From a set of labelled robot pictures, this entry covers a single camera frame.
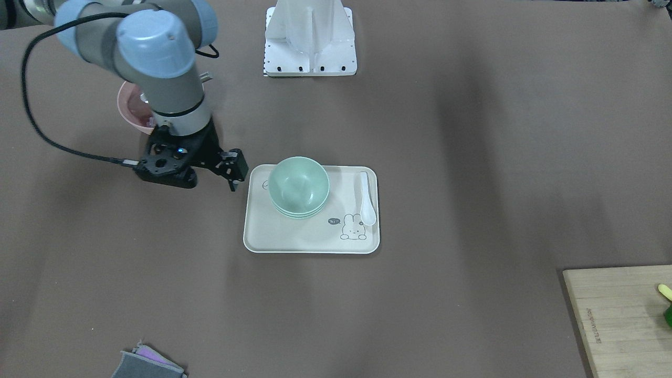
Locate green bowl on tray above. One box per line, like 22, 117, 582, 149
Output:
274, 206, 324, 219

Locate green lime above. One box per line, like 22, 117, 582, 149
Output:
663, 304, 672, 328

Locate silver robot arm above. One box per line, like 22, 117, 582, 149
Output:
2, 1, 249, 191

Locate white ceramic spoon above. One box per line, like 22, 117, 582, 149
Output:
359, 171, 377, 226

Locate yellow plastic knife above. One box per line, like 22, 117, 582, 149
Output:
657, 283, 672, 302

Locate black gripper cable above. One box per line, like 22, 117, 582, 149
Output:
21, 12, 220, 167

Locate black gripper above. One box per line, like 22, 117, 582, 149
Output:
134, 118, 249, 192

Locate wooden cutting board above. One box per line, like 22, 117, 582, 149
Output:
562, 265, 671, 377

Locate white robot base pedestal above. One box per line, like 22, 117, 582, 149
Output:
262, 1, 358, 77

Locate pink bowl with ice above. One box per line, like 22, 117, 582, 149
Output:
116, 81, 154, 135

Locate grey folded cloth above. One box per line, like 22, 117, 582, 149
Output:
111, 343, 188, 377

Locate beige serving tray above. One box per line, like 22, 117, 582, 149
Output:
243, 164, 380, 255

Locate green bowl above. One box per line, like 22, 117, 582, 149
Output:
267, 157, 331, 201
274, 206, 324, 219
270, 197, 329, 213

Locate metal ice scoop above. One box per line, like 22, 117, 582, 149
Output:
199, 71, 213, 83

